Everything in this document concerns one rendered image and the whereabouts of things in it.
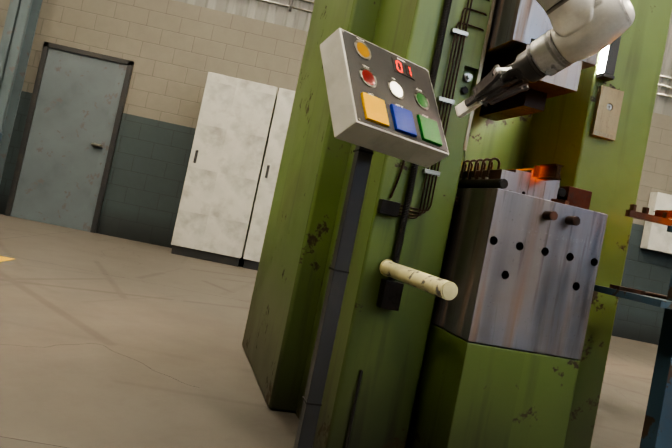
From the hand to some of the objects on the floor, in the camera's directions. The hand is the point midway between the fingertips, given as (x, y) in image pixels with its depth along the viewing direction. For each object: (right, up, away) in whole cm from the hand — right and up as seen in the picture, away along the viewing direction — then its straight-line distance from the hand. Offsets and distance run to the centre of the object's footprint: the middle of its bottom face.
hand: (468, 105), depth 151 cm
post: (-44, -101, +8) cm, 110 cm away
